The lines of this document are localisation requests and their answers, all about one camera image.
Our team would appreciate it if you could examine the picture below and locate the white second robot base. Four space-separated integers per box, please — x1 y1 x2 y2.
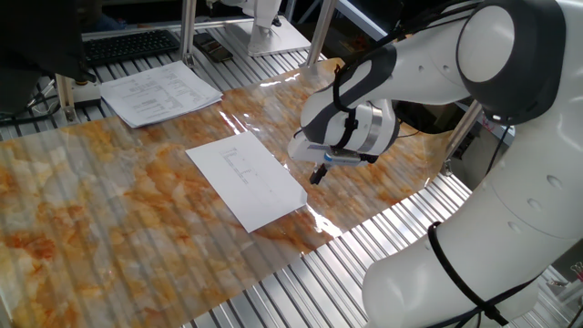
207 0 284 52

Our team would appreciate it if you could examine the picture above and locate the stack of printed papers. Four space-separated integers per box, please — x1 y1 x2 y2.
98 60 224 129

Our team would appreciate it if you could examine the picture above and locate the aluminium frame post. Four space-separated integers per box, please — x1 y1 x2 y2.
304 0 339 67
439 100 484 177
179 0 198 68

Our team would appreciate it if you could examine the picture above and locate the white printed paper sheet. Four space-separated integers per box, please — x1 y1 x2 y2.
185 130 309 234

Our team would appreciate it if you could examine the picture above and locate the silver camera with blue cap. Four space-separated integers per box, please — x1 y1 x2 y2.
318 144 380 168

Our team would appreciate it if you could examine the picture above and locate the thin black cable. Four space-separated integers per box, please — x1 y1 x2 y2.
0 90 63 128

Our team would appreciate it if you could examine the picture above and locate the black smartphone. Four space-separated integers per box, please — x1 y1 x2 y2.
192 31 234 64

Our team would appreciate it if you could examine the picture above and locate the orange marble pattern sheet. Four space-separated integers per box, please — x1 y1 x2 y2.
0 56 452 328

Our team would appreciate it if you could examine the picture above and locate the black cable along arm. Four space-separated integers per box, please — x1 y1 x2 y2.
331 0 543 328

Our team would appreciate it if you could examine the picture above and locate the short aluminium post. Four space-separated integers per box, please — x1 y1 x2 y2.
54 72 78 123

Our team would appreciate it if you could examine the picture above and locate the black keyboard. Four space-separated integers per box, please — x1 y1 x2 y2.
83 29 181 68

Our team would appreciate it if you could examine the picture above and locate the aluminium frame rail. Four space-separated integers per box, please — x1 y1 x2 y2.
80 15 256 42

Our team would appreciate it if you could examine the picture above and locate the white button box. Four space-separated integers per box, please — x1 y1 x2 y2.
70 79 102 109

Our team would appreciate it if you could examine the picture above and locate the grey metal base plate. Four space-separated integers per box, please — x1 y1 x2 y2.
224 15 313 58

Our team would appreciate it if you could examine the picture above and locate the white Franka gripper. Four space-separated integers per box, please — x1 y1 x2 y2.
287 134 330 186

